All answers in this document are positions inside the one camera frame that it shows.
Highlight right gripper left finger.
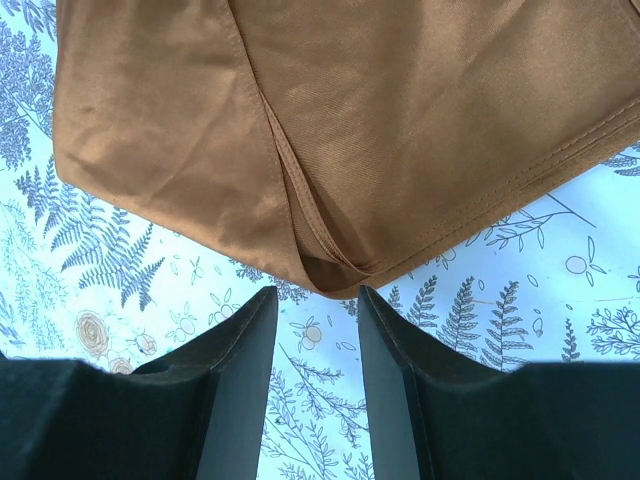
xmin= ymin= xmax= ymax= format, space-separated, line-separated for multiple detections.
xmin=1 ymin=287 xmax=278 ymax=479

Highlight orange brown cloth napkin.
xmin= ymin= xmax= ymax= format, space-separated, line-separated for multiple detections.
xmin=53 ymin=1 xmax=639 ymax=299

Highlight floral tablecloth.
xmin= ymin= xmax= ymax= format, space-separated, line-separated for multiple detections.
xmin=1 ymin=1 xmax=639 ymax=479

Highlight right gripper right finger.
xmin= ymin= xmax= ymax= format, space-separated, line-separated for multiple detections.
xmin=358 ymin=287 xmax=639 ymax=479

